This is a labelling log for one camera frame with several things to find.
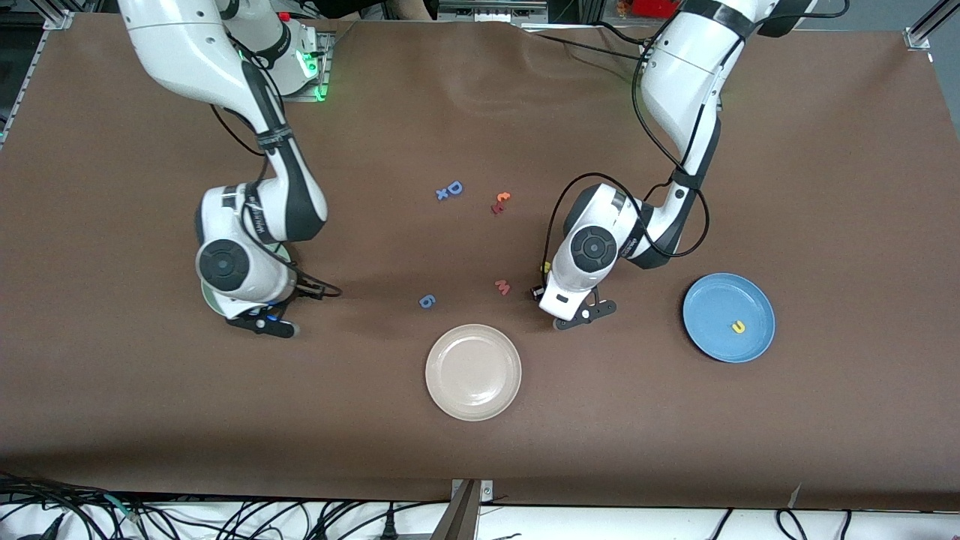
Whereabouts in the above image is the aluminium frame corner bar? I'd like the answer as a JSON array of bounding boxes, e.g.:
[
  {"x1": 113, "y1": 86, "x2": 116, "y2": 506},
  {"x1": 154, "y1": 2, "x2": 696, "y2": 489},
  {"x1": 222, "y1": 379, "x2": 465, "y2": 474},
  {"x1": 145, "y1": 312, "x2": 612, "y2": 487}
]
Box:
[{"x1": 902, "y1": 0, "x2": 960, "y2": 52}]

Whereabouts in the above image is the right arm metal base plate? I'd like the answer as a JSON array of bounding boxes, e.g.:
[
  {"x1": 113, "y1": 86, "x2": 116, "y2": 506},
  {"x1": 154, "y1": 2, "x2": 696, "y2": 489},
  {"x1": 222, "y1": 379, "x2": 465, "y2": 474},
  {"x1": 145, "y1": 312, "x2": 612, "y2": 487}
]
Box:
[{"x1": 281, "y1": 30, "x2": 332, "y2": 103}]

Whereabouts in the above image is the beige round plate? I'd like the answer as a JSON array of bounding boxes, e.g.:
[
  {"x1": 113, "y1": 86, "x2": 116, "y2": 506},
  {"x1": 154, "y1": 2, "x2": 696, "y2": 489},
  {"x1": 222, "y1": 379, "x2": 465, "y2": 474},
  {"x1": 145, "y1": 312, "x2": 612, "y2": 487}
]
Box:
[{"x1": 424, "y1": 323, "x2": 523, "y2": 422}]

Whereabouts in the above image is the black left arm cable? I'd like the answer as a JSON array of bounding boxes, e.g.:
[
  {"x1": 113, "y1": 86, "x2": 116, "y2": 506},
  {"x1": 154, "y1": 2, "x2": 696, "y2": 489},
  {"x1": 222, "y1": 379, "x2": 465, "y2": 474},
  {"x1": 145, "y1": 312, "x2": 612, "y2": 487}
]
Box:
[{"x1": 531, "y1": 0, "x2": 852, "y2": 299}]

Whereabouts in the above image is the brown table cover sheet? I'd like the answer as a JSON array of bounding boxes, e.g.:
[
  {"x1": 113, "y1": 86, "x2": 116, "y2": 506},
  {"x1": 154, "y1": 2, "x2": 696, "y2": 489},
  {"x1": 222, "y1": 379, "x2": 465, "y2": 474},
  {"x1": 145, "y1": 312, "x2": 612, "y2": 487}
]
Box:
[{"x1": 0, "y1": 13, "x2": 960, "y2": 512}]

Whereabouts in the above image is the small metal bracket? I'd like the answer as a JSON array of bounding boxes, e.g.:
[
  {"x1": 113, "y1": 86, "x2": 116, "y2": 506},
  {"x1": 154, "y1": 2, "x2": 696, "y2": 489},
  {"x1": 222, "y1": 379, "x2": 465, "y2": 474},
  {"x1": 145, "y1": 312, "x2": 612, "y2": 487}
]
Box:
[{"x1": 450, "y1": 478, "x2": 496, "y2": 503}]

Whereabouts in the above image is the grey device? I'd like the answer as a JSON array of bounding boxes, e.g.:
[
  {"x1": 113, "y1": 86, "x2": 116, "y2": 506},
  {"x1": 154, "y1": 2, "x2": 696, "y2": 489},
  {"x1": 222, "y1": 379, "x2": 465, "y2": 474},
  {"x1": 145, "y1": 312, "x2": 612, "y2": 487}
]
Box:
[{"x1": 437, "y1": 0, "x2": 548, "y2": 23}]

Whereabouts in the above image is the teal floor cable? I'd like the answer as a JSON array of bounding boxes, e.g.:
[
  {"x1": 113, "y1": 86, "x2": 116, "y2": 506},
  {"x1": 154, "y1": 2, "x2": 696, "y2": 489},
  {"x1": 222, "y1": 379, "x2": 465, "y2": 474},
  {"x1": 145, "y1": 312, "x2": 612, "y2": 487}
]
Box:
[{"x1": 105, "y1": 493, "x2": 142, "y2": 524}]

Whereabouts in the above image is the black base power cable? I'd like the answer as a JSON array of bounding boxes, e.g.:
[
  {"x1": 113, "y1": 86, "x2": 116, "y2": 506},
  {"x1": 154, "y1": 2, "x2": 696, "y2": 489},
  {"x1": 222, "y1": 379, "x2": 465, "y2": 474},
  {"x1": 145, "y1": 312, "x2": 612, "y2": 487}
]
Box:
[
  {"x1": 525, "y1": 30, "x2": 652, "y2": 61},
  {"x1": 592, "y1": 21, "x2": 653, "y2": 47}
]

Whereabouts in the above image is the aluminium leg profile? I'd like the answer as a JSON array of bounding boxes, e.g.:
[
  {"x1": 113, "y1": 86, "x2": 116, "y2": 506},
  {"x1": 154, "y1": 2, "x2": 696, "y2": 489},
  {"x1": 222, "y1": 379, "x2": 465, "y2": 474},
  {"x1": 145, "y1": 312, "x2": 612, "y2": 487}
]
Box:
[{"x1": 430, "y1": 480, "x2": 482, "y2": 540}]

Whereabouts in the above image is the blue round plate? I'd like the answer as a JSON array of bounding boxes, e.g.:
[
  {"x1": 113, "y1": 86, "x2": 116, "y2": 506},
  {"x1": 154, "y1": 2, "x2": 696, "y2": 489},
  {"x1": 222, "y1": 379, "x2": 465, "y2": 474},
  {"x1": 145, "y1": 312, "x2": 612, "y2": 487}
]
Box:
[{"x1": 682, "y1": 272, "x2": 776, "y2": 365}]

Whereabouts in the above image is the green round plate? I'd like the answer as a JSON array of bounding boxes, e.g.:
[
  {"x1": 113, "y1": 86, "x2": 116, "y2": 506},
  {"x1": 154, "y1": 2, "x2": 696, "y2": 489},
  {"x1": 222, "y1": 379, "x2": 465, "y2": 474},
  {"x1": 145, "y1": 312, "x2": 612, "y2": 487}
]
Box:
[{"x1": 200, "y1": 241, "x2": 293, "y2": 319}]

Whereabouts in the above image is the aluminium frame edge strip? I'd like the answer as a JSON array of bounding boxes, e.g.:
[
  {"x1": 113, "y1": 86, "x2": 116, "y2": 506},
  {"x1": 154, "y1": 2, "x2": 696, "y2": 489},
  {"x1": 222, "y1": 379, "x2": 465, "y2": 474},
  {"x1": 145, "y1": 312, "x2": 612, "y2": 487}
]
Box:
[{"x1": 0, "y1": 7, "x2": 76, "y2": 147}]

